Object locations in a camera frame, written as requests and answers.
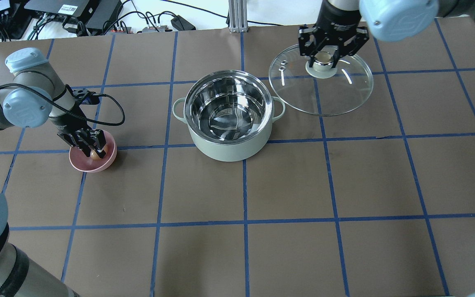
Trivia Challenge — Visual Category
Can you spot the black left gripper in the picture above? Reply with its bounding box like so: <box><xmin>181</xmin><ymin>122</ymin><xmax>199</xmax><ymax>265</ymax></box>
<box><xmin>50</xmin><ymin>111</ymin><xmax>108</xmax><ymax>159</ymax></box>

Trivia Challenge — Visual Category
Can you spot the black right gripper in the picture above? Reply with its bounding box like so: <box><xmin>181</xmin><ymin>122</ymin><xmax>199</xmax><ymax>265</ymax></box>
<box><xmin>298</xmin><ymin>4</ymin><xmax>369</xmax><ymax>69</ymax></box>

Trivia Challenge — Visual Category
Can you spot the brown egg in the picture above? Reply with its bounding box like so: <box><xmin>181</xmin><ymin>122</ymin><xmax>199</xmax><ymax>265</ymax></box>
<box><xmin>90</xmin><ymin>150</ymin><xmax>101</xmax><ymax>160</ymax></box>

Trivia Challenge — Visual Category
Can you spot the glass pot lid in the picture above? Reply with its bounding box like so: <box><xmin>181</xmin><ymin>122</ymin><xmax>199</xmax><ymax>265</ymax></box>
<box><xmin>269</xmin><ymin>45</ymin><xmax>374</xmax><ymax>117</ymax></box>

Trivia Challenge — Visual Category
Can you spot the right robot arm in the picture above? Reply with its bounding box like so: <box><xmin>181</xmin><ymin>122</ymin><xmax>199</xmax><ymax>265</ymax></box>
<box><xmin>171</xmin><ymin>0</ymin><xmax>475</xmax><ymax>162</ymax></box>

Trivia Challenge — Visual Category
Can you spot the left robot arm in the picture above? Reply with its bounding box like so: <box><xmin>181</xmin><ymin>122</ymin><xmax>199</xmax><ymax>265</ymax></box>
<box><xmin>0</xmin><ymin>47</ymin><xmax>116</xmax><ymax>297</ymax></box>

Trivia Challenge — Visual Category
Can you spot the pale green cooking pot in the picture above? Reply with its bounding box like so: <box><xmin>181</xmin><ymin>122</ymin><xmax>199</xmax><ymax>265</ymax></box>
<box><xmin>172</xmin><ymin>70</ymin><xmax>286</xmax><ymax>162</ymax></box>

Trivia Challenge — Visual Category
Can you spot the pink bowl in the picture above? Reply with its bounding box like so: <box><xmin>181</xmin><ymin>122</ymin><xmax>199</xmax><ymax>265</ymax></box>
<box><xmin>68</xmin><ymin>130</ymin><xmax>118</xmax><ymax>173</ymax></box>

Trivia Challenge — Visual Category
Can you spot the black electronics box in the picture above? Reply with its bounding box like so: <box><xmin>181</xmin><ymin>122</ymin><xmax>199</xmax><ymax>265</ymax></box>
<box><xmin>24</xmin><ymin>0</ymin><xmax>122</xmax><ymax>35</ymax></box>

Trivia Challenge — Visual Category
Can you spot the black power adapter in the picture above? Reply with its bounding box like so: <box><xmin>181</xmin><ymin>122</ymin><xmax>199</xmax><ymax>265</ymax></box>
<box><xmin>170</xmin><ymin>15</ymin><xmax>197</xmax><ymax>31</ymax></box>

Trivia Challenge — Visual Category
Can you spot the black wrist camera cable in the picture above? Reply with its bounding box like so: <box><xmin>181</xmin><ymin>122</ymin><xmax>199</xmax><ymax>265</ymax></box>
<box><xmin>0</xmin><ymin>83</ymin><xmax>125</xmax><ymax>127</ymax></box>

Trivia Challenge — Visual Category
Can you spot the aluminium frame post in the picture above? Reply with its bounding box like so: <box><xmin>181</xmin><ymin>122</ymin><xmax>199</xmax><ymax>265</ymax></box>
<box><xmin>228</xmin><ymin>0</ymin><xmax>249</xmax><ymax>33</ymax></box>

